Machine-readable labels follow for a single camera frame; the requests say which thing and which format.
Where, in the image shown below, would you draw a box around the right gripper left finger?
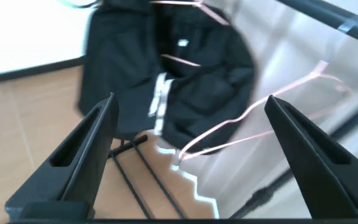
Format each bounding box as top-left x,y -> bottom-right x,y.
4,92 -> 120,220

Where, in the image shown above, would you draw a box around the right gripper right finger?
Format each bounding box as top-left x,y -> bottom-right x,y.
264,95 -> 358,219

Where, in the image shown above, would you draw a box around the black shorts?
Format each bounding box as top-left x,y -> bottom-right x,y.
78,0 -> 257,156

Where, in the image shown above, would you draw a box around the pink clothes hanger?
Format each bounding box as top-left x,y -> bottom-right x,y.
177,60 -> 356,162
149,0 -> 230,68

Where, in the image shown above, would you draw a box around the black clothes rack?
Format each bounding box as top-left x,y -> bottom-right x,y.
108,0 -> 358,219

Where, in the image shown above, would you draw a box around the beige curtain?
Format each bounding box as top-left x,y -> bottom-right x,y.
154,0 -> 358,219

